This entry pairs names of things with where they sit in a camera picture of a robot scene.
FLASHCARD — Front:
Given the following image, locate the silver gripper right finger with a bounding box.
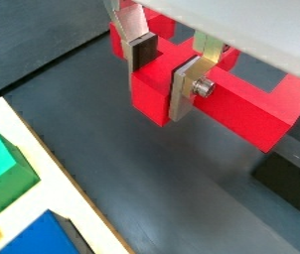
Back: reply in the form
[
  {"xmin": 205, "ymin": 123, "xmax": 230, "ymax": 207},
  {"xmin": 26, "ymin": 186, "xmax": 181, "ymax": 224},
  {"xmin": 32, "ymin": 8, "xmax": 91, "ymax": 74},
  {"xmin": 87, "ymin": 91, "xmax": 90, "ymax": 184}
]
[{"xmin": 169, "ymin": 31, "xmax": 225, "ymax": 121}]

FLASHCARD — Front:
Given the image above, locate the blue rectangular block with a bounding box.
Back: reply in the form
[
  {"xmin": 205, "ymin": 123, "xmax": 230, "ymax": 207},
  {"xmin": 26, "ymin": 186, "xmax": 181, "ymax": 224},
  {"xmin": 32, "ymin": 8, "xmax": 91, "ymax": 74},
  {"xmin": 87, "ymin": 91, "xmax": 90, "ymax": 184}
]
[{"xmin": 0, "ymin": 210, "xmax": 79, "ymax": 254}]

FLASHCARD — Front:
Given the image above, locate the red E-shaped block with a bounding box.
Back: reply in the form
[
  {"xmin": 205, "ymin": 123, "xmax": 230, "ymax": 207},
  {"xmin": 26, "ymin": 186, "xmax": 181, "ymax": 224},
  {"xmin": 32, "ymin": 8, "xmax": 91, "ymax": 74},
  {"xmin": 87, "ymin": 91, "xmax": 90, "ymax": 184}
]
[{"xmin": 110, "ymin": 0, "xmax": 300, "ymax": 151}]

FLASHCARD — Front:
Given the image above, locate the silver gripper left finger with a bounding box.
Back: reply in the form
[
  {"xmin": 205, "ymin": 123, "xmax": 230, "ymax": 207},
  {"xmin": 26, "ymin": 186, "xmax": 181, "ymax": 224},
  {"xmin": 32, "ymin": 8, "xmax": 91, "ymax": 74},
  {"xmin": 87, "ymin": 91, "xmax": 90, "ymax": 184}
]
[{"xmin": 103, "ymin": 0, "xmax": 158, "ymax": 72}]

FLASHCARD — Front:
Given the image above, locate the black support block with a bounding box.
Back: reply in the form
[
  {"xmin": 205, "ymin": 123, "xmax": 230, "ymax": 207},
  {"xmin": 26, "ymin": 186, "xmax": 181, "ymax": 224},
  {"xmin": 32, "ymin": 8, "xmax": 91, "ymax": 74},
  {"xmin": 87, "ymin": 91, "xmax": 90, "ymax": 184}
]
[{"xmin": 252, "ymin": 153, "xmax": 300, "ymax": 210}]

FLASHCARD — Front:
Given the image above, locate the yellow wooden board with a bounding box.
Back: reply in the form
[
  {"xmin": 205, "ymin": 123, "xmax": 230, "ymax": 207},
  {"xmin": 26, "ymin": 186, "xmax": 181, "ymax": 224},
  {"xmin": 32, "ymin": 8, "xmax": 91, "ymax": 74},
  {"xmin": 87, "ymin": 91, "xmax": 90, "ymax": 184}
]
[{"xmin": 0, "ymin": 98, "xmax": 135, "ymax": 254}]

